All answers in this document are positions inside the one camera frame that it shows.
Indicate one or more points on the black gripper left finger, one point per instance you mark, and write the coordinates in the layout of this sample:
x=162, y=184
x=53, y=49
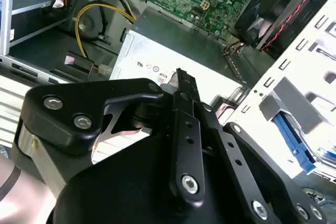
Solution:
x=78, y=98

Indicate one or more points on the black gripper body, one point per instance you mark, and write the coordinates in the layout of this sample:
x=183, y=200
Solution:
x=118, y=195

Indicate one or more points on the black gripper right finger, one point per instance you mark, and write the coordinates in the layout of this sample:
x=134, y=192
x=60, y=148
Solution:
x=244, y=182

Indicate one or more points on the hard disk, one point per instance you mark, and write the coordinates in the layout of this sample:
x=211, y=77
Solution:
x=291, y=140

